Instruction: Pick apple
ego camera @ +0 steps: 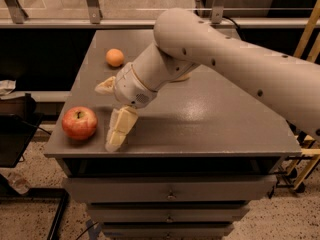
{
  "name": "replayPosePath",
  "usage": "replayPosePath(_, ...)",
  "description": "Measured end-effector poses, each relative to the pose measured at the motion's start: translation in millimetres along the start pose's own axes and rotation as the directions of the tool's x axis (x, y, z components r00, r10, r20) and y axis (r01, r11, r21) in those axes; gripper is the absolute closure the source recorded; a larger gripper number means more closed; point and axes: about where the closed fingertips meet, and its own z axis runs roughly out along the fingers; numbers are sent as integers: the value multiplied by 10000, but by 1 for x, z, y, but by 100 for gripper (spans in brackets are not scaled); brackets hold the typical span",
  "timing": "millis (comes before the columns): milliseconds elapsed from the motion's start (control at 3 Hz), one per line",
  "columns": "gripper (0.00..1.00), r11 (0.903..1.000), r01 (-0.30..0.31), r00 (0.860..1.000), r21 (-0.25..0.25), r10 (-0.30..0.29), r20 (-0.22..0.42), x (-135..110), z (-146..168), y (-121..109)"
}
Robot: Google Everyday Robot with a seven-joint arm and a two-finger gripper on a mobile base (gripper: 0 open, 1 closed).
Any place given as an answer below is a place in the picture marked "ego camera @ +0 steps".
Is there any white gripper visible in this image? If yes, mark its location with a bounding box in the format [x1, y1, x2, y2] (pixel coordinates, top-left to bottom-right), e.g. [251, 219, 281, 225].
[95, 63, 157, 152]

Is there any red yellow apple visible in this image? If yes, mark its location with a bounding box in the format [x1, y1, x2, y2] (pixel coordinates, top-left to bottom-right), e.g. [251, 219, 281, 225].
[62, 106, 98, 140]

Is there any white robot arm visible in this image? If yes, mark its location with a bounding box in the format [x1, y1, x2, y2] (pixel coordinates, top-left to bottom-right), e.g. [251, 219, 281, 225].
[95, 8, 320, 152]

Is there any orange fruit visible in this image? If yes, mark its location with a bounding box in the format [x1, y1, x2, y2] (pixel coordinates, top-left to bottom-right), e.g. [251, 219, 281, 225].
[105, 49, 124, 67]

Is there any green yellow sponge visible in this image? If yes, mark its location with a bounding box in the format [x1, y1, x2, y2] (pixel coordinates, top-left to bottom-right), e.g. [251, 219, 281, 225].
[171, 73, 192, 83]

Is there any grey drawer cabinet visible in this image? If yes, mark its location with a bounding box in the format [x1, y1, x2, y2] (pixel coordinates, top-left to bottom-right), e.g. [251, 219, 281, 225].
[45, 30, 300, 240]

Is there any black side table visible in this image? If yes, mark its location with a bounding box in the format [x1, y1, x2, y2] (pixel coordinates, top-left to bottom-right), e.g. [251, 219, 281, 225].
[0, 93, 43, 168]

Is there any metal glass railing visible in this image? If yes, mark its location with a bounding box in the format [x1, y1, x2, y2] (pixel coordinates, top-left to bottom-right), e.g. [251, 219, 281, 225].
[0, 0, 316, 28]

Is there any black cable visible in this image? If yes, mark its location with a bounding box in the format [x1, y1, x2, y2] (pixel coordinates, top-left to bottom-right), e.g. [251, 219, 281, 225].
[222, 15, 248, 42]

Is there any yellow wooden frame stand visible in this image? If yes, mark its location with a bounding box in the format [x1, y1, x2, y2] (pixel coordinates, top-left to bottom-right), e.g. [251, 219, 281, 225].
[272, 1, 320, 141]

